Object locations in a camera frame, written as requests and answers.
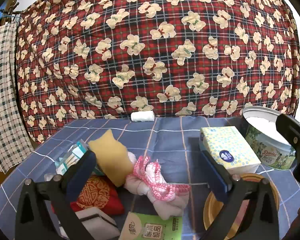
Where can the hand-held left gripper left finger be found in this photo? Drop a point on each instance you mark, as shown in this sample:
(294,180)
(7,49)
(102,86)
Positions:
(81,175)

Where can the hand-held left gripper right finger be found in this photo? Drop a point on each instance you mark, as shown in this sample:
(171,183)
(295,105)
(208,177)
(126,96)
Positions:
(215,177)

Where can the round metal cookie tin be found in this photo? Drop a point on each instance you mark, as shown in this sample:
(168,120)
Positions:
(265,150)

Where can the pink white cloth doll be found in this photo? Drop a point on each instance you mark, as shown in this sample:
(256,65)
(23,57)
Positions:
(152,180)

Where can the green tissue pack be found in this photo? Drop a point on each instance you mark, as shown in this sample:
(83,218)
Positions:
(150,227)

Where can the white towel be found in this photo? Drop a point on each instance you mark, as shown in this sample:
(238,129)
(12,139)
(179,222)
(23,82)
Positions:
(142,116)

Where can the teal white packet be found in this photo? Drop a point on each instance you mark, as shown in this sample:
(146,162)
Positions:
(72,155)

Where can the red embroidered pouch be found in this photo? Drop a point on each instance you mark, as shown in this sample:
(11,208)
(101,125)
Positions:
(97,192)

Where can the white paper liner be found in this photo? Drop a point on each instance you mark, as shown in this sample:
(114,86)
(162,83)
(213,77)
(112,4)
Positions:
(262,126)

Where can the golden round tin lid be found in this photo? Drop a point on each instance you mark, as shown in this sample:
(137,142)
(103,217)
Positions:
(212,212)

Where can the yellow blue patterned tissue box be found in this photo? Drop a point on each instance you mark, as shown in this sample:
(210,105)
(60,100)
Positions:
(230,145)

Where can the white black-edged pouch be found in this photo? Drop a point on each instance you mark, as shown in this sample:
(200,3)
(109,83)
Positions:
(100,227)

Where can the blue checked bedsheet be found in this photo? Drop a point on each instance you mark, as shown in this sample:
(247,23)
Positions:
(170,142)

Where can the green white checked cloth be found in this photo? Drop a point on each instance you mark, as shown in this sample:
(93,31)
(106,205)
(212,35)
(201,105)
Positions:
(2,92)

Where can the red plaid bear-print blanket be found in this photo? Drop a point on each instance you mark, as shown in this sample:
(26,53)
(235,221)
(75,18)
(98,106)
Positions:
(140,67)

